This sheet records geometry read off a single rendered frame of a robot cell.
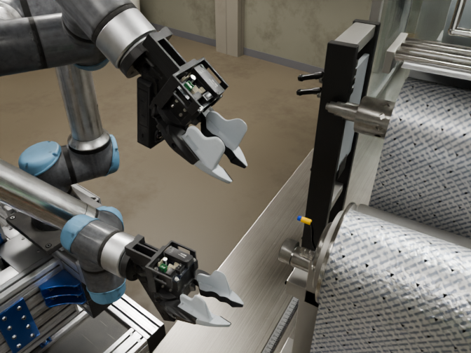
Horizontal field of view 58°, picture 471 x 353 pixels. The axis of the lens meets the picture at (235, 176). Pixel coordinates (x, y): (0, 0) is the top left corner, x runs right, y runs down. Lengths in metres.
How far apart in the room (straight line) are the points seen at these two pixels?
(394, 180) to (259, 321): 0.43
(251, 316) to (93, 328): 1.01
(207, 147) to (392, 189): 0.33
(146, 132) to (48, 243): 0.75
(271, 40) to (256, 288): 3.77
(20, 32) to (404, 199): 0.63
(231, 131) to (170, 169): 2.34
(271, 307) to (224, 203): 1.69
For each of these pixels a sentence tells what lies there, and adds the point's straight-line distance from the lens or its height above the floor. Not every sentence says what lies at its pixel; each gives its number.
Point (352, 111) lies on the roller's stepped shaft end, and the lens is 0.76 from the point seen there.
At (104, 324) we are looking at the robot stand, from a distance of 1.86.
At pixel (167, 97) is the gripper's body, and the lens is 0.56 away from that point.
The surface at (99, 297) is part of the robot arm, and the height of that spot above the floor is 0.99.
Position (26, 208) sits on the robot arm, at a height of 1.14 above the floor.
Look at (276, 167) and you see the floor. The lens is 2.93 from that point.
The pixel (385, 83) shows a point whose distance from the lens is 1.53.
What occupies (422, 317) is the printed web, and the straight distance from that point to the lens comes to 0.56.
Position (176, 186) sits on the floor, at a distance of 2.77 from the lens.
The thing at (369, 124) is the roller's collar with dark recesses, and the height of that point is 1.34.
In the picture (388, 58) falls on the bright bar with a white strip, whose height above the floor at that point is 1.45.
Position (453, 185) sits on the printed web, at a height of 1.29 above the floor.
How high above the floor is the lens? 1.68
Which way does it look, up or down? 36 degrees down
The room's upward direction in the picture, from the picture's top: straight up
